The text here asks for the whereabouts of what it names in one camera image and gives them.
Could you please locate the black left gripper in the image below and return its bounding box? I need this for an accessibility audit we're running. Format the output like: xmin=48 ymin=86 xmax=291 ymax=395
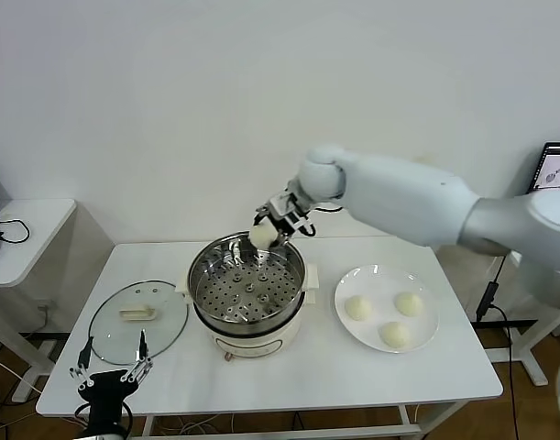
xmin=68 ymin=327 xmax=155 ymax=430

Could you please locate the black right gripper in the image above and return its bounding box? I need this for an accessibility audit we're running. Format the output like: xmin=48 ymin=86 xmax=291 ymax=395
xmin=253 ymin=194 xmax=306 ymax=249

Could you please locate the white steamed baozi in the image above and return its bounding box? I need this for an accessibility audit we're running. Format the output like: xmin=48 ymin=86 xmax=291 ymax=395
xmin=393 ymin=291 xmax=425 ymax=318
xmin=344 ymin=295 xmax=373 ymax=323
xmin=379 ymin=322 xmax=413 ymax=352
xmin=248 ymin=224 xmax=280 ymax=250

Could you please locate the round glass pot lid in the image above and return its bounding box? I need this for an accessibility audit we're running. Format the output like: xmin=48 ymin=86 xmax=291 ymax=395
xmin=88 ymin=280 xmax=191 ymax=367

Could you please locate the perforated steel steamer basket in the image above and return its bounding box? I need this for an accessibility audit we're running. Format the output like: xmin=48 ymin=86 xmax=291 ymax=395
xmin=187 ymin=232 xmax=307 ymax=332

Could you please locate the cream electric cooking pot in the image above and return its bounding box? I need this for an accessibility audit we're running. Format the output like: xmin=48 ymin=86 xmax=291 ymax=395
xmin=176 ymin=263 xmax=320 ymax=363

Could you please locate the round white plate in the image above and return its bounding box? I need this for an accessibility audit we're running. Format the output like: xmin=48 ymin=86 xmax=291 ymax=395
xmin=334 ymin=264 xmax=441 ymax=355

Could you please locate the grey laptop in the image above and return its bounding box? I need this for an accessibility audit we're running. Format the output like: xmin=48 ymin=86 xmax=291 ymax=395
xmin=529 ymin=141 xmax=560 ymax=193

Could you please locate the white side desk with sticker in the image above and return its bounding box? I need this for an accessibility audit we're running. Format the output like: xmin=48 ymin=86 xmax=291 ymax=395
xmin=471 ymin=292 xmax=560 ymax=389

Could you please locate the white floor cable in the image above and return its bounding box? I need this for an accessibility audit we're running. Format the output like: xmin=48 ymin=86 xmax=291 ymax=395
xmin=0 ymin=355 xmax=45 ymax=396

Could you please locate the white cable bundle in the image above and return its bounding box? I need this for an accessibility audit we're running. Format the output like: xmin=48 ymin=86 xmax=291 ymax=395
xmin=158 ymin=412 xmax=230 ymax=435

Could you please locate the black looped desk cable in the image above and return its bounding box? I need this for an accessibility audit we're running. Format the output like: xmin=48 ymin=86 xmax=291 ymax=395
xmin=0 ymin=219 xmax=32 ymax=245

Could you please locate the white table leg frame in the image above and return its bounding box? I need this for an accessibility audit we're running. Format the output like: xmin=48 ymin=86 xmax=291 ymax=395
xmin=141 ymin=402 xmax=464 ymax=440

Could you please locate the black cable with adapter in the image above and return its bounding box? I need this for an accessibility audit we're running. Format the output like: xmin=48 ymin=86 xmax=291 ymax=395
xmin=474 ymin=254 xmax=522 ymax=440

